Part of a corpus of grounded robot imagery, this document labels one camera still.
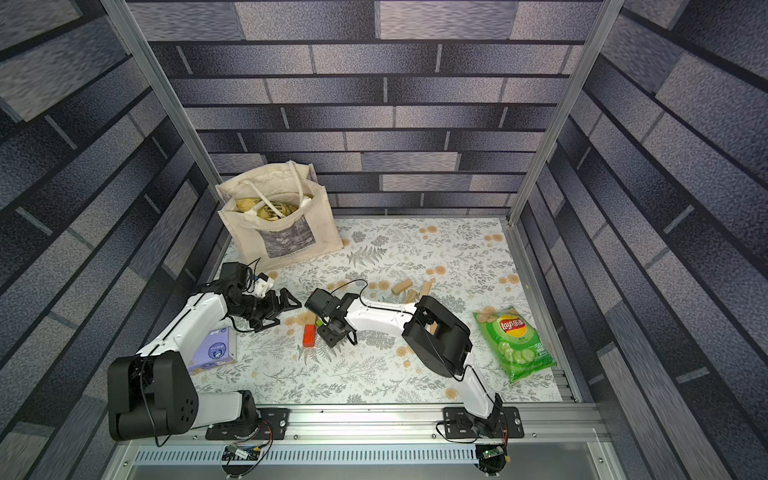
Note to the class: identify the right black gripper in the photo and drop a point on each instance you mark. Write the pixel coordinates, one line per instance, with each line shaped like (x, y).
(335, 327)

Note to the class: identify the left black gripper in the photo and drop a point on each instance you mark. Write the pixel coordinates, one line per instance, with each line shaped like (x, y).
(275, 308)

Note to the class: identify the red block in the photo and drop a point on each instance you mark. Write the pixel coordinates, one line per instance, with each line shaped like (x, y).
(309, 336)

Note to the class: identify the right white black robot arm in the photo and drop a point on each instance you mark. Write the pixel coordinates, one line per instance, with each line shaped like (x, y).
(439, 339)

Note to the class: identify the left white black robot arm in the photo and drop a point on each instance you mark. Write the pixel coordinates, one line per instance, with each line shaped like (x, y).
(151, 393)

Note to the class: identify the purple tissue pack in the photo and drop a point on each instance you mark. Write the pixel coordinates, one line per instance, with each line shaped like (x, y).
(218, 348)

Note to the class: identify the beige canvas tote bag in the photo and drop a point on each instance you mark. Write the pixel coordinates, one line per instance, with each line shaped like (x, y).
(279, 215)

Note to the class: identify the left circuit board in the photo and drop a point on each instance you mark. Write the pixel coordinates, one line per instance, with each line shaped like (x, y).
(234, 452)

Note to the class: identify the circuit board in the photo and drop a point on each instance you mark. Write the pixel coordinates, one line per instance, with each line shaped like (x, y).
(234, 452)
(493, 453)

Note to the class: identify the green chips bag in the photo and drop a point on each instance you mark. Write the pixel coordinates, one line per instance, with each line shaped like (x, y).
(515, 343)

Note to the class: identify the right circuit board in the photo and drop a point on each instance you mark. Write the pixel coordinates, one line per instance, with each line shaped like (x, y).
(493, 453)

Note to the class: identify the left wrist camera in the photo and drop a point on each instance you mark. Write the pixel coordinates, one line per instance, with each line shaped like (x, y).
(262, 284)

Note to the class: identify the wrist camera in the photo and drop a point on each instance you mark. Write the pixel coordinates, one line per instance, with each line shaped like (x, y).
(262, 284)
(321, 302)

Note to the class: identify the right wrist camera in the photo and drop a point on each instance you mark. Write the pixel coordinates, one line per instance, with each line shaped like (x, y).
(321, 302)

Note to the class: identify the aluminium front rail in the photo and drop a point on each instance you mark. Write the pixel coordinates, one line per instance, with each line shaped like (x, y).
(562, 441)

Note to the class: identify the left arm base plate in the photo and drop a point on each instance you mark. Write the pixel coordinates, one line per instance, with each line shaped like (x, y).
(258, 425)

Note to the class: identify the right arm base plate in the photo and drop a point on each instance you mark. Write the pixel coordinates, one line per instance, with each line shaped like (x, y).
(458, 424)

